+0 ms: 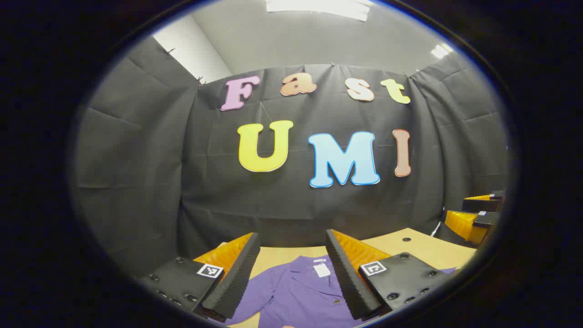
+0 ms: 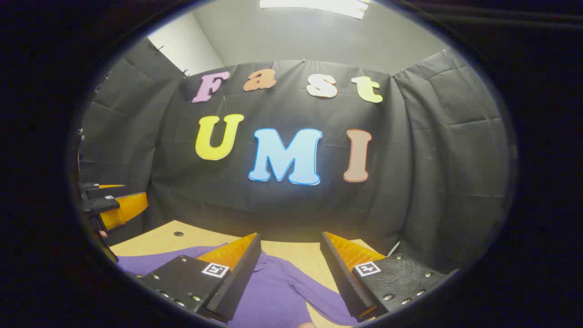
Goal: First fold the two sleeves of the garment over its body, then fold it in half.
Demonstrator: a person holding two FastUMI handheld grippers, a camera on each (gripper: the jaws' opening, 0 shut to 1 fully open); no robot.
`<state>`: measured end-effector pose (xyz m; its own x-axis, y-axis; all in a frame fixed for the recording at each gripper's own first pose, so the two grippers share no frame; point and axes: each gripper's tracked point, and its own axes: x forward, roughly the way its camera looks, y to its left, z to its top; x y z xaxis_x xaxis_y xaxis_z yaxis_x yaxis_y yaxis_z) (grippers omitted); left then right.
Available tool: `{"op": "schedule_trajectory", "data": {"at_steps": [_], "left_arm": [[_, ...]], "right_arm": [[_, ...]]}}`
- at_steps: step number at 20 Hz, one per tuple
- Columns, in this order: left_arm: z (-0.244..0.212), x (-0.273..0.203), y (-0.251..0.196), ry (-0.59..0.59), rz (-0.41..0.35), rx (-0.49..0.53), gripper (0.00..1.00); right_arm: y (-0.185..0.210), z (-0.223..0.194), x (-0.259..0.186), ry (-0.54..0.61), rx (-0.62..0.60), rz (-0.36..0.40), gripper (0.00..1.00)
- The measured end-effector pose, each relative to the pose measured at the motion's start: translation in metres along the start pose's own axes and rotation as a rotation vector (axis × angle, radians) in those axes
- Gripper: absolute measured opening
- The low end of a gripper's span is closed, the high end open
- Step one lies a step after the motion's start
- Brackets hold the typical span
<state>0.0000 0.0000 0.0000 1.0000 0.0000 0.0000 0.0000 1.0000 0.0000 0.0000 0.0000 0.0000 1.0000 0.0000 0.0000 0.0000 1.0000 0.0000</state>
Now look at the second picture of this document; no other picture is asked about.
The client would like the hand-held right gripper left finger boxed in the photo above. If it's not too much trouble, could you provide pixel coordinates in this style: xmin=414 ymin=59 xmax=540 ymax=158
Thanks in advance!
xmin=137 ymin=232 xmax=262 ymax=323

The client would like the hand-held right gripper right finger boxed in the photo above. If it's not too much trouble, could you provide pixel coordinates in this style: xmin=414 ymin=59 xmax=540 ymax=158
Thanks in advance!
xmin=319 ymin=231 xmax=456 ymax=322

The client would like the purple knit cardigan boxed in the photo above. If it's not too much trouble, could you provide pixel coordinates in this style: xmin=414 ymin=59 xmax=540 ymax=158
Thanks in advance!
xmin=118 ymin=244 xmax=360 ymax=328

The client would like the black backdrop cloth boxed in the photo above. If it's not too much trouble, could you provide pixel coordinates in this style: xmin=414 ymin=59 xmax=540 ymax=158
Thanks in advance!
xmin=75 ymin=39 xmax=513 ymax=274

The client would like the white ceiling light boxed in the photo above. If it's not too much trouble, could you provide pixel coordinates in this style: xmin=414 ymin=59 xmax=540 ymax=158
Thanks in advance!
xmin=260 ymin=0 xmax=369 ymax=20

